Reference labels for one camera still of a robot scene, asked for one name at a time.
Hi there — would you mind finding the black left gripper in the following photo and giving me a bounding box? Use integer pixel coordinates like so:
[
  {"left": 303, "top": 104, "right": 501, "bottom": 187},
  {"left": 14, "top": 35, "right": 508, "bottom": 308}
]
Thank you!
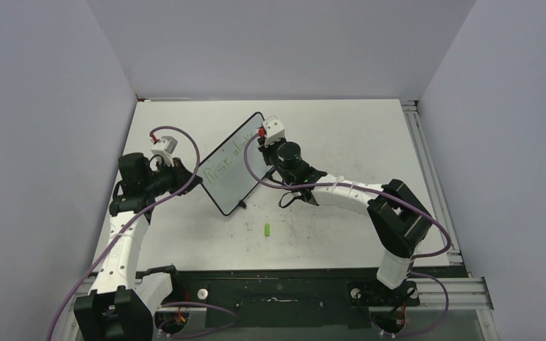
[{"left": 144, "top": 156, "right": 202, "bottom": 197}]

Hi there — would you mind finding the black framed small whiteboard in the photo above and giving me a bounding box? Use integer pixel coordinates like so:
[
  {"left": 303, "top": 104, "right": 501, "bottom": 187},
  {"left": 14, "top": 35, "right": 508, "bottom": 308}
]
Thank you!
[{"left": 198, "top": 112, "right": 272, "bottom": 216}]

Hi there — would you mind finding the green marker cap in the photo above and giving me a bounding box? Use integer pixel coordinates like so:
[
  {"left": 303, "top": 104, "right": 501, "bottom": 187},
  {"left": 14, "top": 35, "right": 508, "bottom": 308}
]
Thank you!
[{"left": 264, "top": 223, "right": 271, "bottom": 237}]

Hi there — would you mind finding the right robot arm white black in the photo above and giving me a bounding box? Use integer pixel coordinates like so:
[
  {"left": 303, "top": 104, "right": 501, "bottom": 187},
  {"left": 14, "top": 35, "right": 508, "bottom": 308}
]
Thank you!
[{"left": 256, "top": 137, "right": 432, "bottom": 304}]

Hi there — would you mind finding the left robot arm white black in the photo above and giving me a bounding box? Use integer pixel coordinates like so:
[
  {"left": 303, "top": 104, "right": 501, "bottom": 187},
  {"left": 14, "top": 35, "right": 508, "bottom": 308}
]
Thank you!
[{"left": 74, "top": 153, "right": 202, "bottom": 340}]

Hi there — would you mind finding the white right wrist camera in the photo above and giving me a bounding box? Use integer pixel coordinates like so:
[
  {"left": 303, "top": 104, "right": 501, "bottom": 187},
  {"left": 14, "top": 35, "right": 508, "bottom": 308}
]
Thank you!
[{"left": 258, "top": 116, "right": 285, "bottom": 148}]

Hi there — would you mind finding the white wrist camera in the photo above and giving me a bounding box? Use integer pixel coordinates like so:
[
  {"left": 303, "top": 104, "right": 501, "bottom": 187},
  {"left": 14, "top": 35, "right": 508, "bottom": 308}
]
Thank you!
[
  {"left": 151, "top": 136, "right": 178, "bottom": 166},
  {"left": 258, "top": 116, "right": 285, "bottom": 148}
]

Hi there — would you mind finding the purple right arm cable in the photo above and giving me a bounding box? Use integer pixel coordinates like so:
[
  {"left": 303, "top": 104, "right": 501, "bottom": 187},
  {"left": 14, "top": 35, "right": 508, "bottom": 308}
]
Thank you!
[{"left": 243, "top": 133, "right": 453, "bottom": 339}]

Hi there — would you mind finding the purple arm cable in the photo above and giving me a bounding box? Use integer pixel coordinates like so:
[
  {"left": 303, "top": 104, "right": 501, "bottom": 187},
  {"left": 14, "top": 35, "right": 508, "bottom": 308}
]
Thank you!
[
  {"left": 243, "top": 133, "right": 453, "bottom": 339},
  {"left": 44, "top": 125, "right": 241, "bottom": 341}
]

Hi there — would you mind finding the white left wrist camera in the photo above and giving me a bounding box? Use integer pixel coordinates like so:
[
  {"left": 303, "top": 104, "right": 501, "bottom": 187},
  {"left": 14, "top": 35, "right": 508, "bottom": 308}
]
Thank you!
[{"left": 151, "top": 136, "right": 178, "bottom": 166}]

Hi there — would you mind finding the aluminium rail right side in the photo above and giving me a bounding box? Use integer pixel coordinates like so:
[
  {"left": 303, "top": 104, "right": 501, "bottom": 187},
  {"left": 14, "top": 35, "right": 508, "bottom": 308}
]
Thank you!
[{"left": 400, "top": 100, "right": 464, "bottom": 266}]

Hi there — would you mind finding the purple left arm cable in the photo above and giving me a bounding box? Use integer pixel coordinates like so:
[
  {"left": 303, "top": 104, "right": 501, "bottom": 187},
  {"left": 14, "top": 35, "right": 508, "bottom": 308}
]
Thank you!
[{"left": 44, "top": 125, "right": 241, "bottom": 341}]

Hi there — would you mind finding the aluminium front frame rail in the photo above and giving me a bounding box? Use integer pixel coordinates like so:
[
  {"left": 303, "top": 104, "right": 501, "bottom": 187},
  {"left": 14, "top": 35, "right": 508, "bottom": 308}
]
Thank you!
[{"left": 409, "top": 277, "right": 496, "bottom": 312}]

